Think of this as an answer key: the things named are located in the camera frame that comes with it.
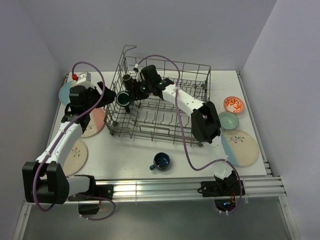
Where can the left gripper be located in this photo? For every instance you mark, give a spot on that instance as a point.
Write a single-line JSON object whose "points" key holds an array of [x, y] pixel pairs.
{"points": [[107, 99]]}

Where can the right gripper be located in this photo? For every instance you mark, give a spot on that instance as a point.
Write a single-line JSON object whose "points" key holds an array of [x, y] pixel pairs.
{"points": [[136, 94]]}

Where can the dark green mug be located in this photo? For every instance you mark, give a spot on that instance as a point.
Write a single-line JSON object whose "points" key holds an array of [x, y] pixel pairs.
{"points": [[123, 100]]}

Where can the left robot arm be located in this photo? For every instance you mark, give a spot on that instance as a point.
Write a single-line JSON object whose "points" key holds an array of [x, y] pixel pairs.
{"points": [[44, 179]]}

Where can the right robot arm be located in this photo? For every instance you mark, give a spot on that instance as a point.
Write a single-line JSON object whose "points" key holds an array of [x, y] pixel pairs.
{"points": [[205, 123]]}

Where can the pink and cream plate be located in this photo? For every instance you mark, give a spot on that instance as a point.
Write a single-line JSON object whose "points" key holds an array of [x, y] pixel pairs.
{"points": [[96, 123]]}

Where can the blue and cream plate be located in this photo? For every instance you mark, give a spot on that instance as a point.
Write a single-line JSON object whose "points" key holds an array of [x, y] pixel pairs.
{"points": [[63, 94]]}

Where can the pink cream plate near edge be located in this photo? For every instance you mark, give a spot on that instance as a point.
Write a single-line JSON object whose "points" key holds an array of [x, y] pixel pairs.
{"points": [[76, 159]]}

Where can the dark blue mug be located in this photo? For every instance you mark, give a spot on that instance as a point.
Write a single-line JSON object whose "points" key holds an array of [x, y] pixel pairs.
{"points": [[161, 162]]}

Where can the light green bowl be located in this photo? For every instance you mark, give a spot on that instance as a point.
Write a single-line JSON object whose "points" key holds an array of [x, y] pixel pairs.
{"points": [[228, 120]]}

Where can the orange patterned bowl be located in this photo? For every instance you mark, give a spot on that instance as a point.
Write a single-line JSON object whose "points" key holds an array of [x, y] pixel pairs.
{"points": [[233, 104]]}

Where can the blue cream plate right side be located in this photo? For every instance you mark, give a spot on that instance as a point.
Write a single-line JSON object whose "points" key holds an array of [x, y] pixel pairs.
{"points": [[241, 148]]}

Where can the grey wire dish rack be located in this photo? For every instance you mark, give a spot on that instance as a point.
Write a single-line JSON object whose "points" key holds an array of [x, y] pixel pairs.
{"points": [[153, 118]]}

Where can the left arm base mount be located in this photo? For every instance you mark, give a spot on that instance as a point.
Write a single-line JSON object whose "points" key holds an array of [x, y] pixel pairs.
{"points": [[101, 193]]}

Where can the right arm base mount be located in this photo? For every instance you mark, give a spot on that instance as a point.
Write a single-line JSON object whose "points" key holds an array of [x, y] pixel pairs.
{"points": [[226, 195]]}

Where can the aluminium rail frame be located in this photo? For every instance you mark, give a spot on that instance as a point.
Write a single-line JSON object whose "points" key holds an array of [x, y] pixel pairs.
{"points": [[168, 189]]}

